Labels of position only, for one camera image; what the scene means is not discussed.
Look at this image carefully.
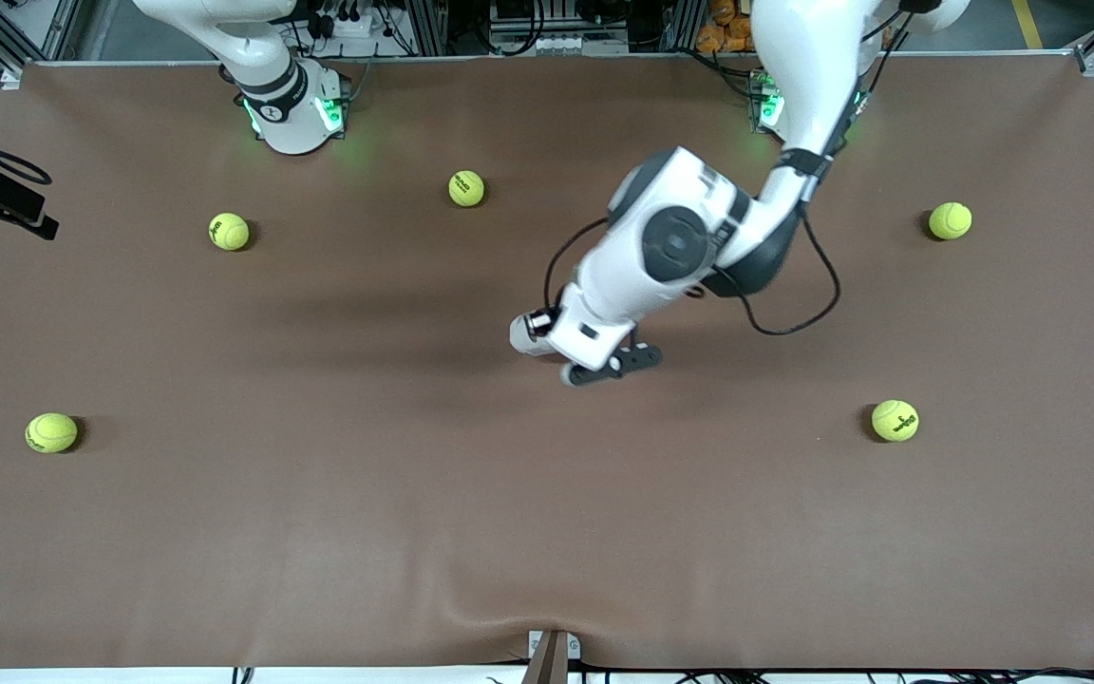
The brown table mat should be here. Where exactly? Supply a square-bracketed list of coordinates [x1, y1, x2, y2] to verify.
[0, 55, 1094, 671]

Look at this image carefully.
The white connector row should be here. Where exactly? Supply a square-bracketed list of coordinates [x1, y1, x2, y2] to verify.
[490, 33, 605, 55]

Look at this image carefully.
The pile of orange objects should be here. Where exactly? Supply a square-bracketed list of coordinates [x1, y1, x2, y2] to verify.
[696, 0, 759, 54]

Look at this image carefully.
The white power strip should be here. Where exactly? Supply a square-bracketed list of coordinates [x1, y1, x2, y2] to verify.
[314, 8, 391, 41]

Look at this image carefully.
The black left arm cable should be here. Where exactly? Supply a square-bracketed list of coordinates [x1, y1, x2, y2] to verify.
[543, 0, 937, 338]

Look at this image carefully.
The grey metal mount bracket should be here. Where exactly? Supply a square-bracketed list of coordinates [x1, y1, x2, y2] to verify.
[520, 629, 582, 684]

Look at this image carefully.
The aluminium frame post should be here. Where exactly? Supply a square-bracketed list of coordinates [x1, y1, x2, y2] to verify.
[406, 0, 449, 56]

